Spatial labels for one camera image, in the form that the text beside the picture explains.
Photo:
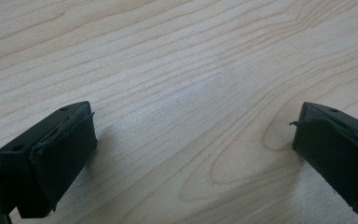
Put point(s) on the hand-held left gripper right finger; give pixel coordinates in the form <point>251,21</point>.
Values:
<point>338,149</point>

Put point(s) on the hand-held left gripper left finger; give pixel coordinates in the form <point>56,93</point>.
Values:
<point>52,155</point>

